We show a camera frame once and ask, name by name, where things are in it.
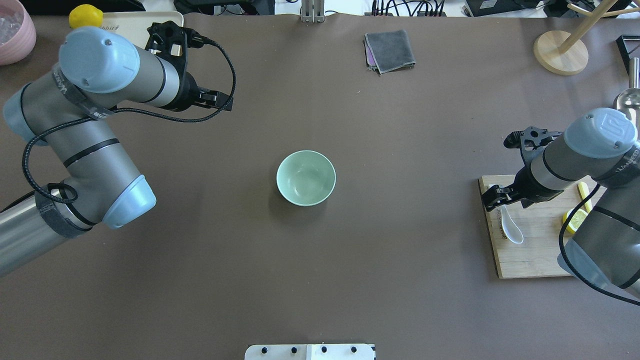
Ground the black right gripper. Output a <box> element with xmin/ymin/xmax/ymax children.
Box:
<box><xmin>481</xmin><ymin>126</ymin><xmax>563</xmax><ymax>212</ymax></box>

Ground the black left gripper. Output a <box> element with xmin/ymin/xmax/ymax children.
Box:
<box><xmin>146</xmin><ymin>21</ymin><xmax>234</xmax><ymax>112</ymax></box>

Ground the white ceramic spoon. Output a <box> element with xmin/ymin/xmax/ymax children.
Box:
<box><xmin>499</xmin><ymin>205</ymin><xmax>524</xmax><ymax>245</ymax></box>

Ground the green ceramic bowl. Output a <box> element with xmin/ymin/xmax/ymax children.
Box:
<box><xmin>275</xmin><ymin>150</ymin><xmax>338</xmax><ymax>207</ymax></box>

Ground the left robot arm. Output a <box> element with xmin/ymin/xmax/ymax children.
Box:
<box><xmin>1</xmin><ymin>21</ymin><xmax>233</xmax><ymax>276</ymax></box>

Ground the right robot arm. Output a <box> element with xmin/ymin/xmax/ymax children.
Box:
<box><xmin>481</xmin><ymin>107</ymin><xmax>640</xmax><ymax>305</ymax></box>

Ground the pink bowl with ice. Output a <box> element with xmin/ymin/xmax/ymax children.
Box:
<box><xmin>0</xmin><ymin>0</ymin><xmax>37</xmax><ymax>66</ymax></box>

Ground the lemon slice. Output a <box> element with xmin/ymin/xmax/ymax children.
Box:
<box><xmin>562</xmin><ymin>208</ymin><xmax>589</xmax><ymax>234</ymax></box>

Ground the yellow lemon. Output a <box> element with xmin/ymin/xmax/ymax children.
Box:
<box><xmin>68</xmin><ymin>4</ymin><xmax>105</xmax><ymax>29</ymax></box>

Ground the wooden stand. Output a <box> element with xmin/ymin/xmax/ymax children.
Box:
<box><xmin>533</xmin><ymin>0</ymin><xmax>620</xmax><ymax>76</ymax></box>

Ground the metal scoop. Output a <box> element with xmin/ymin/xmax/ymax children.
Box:
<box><xmin>613</xmin><ymin>57</ymin><xmax>640</xmax><ymax>129</ymax></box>

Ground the grey folded cloth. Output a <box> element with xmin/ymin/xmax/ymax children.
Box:
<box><xmin>363</xmin><ymin>29</ymin><xmax>416</xmax><ymax>75</ymax></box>

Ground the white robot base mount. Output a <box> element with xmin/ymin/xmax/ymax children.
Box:
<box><xmin>244</xmin><ymin>342</ymin><xmax>377</xmax><ymax>360</ymax></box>

